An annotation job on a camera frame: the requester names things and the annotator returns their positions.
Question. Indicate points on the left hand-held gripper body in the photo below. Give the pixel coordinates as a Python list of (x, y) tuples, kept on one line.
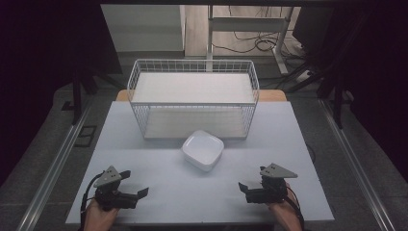
[(110, 197)]

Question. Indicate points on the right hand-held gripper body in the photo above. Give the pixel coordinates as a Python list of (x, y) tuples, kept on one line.
[(271, 192)]

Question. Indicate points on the white square bowl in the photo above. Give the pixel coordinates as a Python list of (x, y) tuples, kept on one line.
[(202, 148)]

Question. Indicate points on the person's left hand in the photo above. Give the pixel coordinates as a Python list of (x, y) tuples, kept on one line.
[(97, 218)]

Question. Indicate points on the person's right hand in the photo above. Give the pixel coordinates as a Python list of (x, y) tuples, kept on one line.
[(287, 215)]

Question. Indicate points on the wooden table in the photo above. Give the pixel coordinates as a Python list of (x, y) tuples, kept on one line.
[(272, 95)]

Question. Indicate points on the black tripod stand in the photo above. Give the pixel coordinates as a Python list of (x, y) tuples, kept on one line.
[(336, 102), (77, 96)]

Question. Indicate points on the white power strip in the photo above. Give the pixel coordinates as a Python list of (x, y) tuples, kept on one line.
[(303, 75)]

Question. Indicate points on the black floor socket frame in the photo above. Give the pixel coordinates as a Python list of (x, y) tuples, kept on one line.
[(84, 144)]

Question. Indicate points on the aluminium floor rail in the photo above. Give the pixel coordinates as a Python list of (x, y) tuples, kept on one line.
[(54, 173), (352, 160)]

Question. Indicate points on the white metal desk frame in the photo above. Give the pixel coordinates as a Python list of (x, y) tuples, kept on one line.
[(248, 24)]

